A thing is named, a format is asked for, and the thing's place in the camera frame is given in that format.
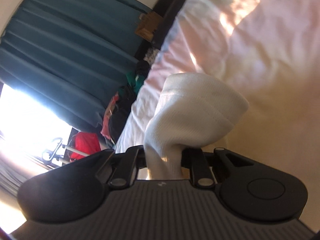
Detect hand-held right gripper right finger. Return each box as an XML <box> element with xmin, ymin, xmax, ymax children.
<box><xmin>181</xmin><ymin>147</ymin><xmax>253</xmax><ymax>188</ymax></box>

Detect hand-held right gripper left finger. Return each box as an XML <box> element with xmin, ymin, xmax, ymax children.
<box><xmin>96</xmin><ymin>145</ymin><xmax>148</xmax><ymax>189</ymax></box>

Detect cream sweatshirt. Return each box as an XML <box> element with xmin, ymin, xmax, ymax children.
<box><xmin>144</xmin><ymin>73</ymin><xmax>320</xmax><ymax>220</ymax></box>

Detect black clothes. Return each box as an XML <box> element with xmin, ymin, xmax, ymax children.
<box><xmin>108</xmin><ymin>85</ymin><xmax>137</xmax><ymax>143</ymax></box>

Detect pink clothes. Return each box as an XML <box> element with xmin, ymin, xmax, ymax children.
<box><xmin>100</xmin><ymin>92</ymin><xmax>121</xmax><ymax>139</ymax></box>

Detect red bag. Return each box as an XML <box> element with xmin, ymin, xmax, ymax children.
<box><xmin>68</xmin><ymin>132</ymin><xmax>102</xmax><ymax>162</ymax></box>

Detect garment steamer stand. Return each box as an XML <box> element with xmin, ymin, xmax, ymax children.
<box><xmin>41</xmin><ymin>137</ymin><xmax>88</xmax><ymax>167</ymax></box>

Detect green garment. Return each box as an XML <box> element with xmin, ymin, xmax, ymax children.
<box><xmin>124</xmin><ymin>70</ymin><xmax>146</xmax><ymax>93</ymax></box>

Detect white patterned cloth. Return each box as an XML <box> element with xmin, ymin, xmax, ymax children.
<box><xmin>143</xmin><ymin>47</ymin><xmax>161</xmax><ymax>66</ymax></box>

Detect window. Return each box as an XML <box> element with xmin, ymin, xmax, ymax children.
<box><xmin>0</xmin><ymin>84</ymin><xmax>75</xmax><ymax>171</ymax></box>

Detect bed with pink white sheet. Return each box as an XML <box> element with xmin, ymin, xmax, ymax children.
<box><xmin>115</xmin><ymin>0</ymin><xmax>320</xmax><ymax>155</ymax></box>

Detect brown paper bag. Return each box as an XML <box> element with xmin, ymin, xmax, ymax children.
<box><xmin>134</xmin><ymin>12</ymin><xmax>164</xmax><ymax>41</ymax></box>

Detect teal curtain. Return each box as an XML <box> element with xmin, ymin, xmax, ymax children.
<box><xmin>0</xmin><ymin>0</ymin><xmax>154</xmax><ymax>128</ymax></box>

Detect black armchair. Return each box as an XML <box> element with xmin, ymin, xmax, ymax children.
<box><xmin>135</xmin><ymin>0</ymin><xmax>193</xmax><ymax>63</ymax></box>

